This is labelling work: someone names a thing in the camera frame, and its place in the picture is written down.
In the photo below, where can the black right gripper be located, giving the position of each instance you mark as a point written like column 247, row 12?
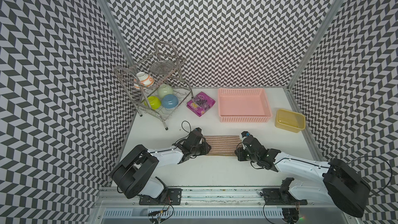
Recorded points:
column 240, row 157

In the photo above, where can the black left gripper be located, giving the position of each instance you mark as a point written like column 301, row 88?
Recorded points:
column 204, row 151

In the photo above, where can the brown striped square dishcloth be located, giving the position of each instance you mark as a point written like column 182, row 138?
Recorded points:
column 223, row 145

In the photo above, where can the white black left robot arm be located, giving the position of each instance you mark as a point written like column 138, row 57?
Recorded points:
column 133, row 174

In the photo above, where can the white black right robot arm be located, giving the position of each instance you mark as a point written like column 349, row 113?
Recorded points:
column 334, row 182

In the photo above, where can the purple snack packet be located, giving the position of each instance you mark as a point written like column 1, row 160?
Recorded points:
column 200, row 104

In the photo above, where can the yellow plastic container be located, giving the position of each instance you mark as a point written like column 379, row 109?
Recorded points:
column 290, row 121

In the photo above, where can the pink perforated plastic basket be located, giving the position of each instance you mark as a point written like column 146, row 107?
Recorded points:
column 243, row 105

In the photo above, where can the blue bowl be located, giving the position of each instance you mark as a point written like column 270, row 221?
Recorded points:
column 170, row 101

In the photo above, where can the lime green bowl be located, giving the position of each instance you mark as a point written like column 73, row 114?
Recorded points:
column 154, row 102

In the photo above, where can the pale green bowl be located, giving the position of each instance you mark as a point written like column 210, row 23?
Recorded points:
column 164, row 90

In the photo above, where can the white orange ceramic bowl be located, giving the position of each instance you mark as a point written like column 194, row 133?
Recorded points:
column 145, row 79

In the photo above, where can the grey patterned plate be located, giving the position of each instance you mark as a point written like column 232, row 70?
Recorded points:
column 162, row 67

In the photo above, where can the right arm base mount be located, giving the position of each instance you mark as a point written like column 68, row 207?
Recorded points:
column 281, row 195

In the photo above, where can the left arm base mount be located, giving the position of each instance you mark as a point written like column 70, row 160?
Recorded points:
column 169, row 196

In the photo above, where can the metal wire dish rack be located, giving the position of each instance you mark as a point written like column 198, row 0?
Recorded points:
column 137, row 92

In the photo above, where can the aluminium front rail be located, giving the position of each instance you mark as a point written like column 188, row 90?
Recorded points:
column 212, row 205

